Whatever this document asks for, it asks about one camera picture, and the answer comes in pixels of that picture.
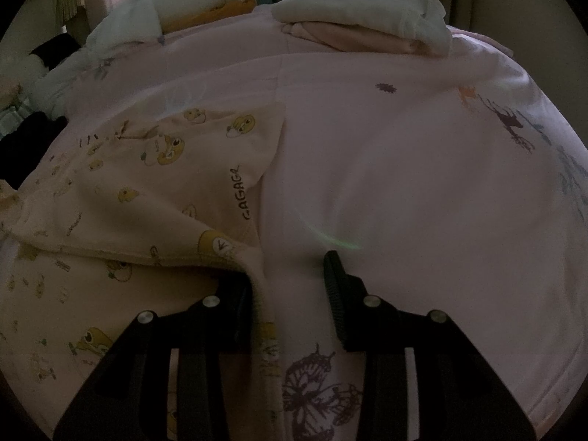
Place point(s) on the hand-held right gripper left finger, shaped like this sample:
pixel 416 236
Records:
pixel 232 317

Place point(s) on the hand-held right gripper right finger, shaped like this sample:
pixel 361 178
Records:
pixel 337 294

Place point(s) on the folded pink cloth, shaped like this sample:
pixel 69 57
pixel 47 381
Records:
pixel 349 36

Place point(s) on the crumpled white cloth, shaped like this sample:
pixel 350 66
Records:
pixel 138 14

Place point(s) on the folded white cloth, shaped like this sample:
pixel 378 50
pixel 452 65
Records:
pixel 367 9

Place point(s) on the pink printed bed sheet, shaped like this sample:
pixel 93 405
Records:
pixel 390 183

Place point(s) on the orange plush item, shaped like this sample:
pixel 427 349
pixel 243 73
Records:
pixel 220 9

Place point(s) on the large black cloth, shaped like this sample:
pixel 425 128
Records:
pixel 32 142

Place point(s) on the cream duck-print baby garment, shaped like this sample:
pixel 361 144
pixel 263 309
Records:
pixel 161 202

